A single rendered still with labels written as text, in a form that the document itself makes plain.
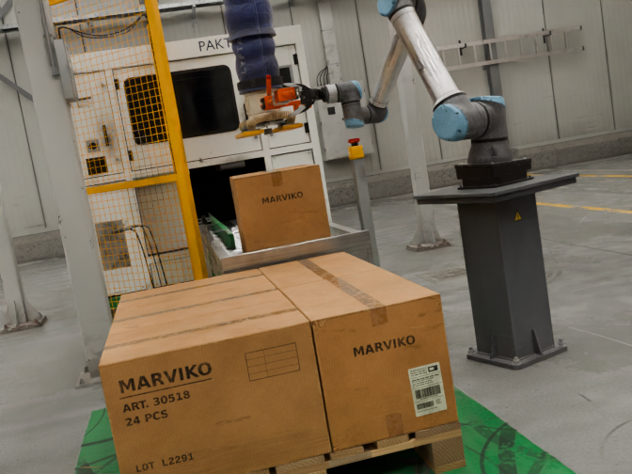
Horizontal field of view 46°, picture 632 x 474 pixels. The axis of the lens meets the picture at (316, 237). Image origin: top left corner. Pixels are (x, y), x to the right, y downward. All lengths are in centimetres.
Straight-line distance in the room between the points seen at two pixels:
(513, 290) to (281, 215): 108
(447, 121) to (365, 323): 113
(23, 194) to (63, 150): 834
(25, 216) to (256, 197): 919
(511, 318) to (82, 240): 221
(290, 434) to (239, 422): 15
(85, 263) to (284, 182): 124
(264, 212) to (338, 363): 137
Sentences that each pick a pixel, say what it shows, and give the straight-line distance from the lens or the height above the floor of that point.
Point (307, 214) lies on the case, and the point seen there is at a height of 73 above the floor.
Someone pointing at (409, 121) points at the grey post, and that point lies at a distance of 650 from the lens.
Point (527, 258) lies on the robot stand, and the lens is 323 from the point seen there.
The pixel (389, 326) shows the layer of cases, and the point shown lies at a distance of 220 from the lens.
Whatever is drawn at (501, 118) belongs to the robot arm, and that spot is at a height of 102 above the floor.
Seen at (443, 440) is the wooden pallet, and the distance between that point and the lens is 235.
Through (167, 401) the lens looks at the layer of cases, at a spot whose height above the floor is 40.
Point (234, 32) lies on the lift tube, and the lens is 370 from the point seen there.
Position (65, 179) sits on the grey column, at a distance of 405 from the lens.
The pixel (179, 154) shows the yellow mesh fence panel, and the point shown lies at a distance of 408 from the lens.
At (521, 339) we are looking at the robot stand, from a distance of 324.
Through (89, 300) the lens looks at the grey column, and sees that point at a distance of 410.
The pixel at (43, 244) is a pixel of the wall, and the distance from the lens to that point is 1223.
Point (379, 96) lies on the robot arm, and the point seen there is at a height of 121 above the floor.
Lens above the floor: 103
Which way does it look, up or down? 7 degrees down
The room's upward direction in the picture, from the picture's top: 9 degrees counter-clockwise
